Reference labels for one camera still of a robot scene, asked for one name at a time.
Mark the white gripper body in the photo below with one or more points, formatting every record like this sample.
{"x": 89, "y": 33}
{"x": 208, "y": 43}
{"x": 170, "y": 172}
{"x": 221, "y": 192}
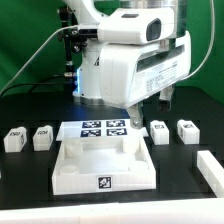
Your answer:
{"x": 129, "y": 74}

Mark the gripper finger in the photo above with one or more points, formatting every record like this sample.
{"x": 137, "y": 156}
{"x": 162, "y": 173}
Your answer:
{"x": 136, "y": 116}
{"x": 165, "y": 98}

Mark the white square tabletop part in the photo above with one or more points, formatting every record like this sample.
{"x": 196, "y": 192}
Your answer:
{"x": 103, "y": 164}

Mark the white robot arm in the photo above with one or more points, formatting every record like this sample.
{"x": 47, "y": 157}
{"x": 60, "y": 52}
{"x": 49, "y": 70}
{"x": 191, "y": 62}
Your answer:
{"x": 88, "y": 17}

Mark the white marker sheet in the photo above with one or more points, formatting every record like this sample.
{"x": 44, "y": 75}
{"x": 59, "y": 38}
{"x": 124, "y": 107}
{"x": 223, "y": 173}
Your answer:
{"x": 98, "y": 128}

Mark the white obstacle bar right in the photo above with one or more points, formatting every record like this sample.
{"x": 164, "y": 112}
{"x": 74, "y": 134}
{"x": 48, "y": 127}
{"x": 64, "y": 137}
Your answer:
{"x": 212, "y": 172}

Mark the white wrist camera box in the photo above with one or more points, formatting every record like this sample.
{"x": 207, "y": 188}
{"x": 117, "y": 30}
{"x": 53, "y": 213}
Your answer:
{"x": 136, "y": 26}

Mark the black background camera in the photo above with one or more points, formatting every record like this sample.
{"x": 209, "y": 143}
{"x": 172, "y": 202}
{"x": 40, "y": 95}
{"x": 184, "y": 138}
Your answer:
{"x": 88, "y": 33}

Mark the white front rail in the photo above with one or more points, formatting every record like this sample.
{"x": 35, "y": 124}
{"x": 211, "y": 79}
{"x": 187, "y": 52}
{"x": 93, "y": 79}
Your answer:
{"x": 192, "y": 211}

